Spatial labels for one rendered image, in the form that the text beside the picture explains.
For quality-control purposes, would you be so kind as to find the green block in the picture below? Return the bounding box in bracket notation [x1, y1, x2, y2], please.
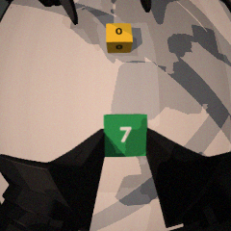
[104, 114, 147, 157]

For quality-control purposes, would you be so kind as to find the yellow block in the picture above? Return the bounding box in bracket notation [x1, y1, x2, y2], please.
[106, 23, 133, 53]

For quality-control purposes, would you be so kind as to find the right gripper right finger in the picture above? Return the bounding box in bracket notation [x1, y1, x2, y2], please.
[146, 128, 231, 228]

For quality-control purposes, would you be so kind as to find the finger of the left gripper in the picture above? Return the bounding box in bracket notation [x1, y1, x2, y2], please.
[140, 0, 151, 13]
[50, 0, 78, 25]

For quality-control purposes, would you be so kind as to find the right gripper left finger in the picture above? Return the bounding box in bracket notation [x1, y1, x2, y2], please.
[0, 129, 105, 231]

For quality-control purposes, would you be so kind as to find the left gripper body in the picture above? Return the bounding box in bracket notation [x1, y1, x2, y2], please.
[39, 0, 54, 7]

